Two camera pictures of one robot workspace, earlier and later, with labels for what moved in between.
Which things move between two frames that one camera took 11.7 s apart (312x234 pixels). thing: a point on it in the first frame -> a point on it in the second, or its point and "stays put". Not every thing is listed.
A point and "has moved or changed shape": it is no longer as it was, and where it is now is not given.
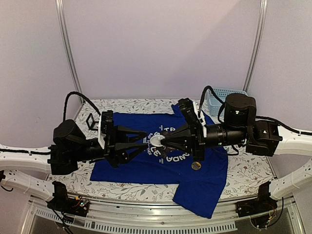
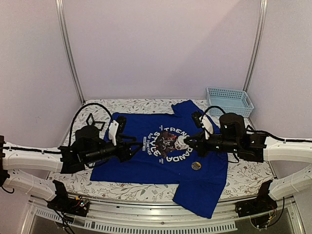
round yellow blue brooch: [196, 165] stays put
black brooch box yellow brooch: [91, 124] stays put
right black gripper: [197, 148] -> [199, 146]
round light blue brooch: [156, 140] has moved or changed shape
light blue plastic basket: [214, 102] stays put
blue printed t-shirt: [198, 185] stays put
